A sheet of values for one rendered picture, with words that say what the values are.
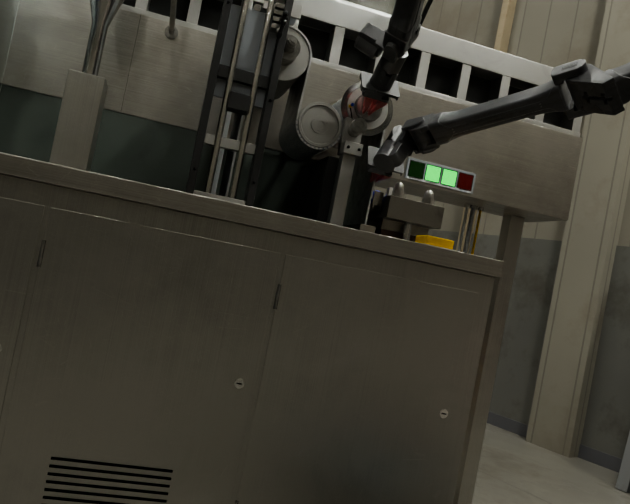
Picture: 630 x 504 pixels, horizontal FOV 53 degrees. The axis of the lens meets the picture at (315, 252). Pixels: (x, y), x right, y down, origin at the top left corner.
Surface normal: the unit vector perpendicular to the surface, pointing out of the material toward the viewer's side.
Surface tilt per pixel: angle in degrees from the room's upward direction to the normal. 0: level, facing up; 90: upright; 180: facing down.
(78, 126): 90
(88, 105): 90
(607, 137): 90
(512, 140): 90
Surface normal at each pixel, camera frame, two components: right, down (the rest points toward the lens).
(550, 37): -0.78, -0.18
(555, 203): 0.25, 0.02
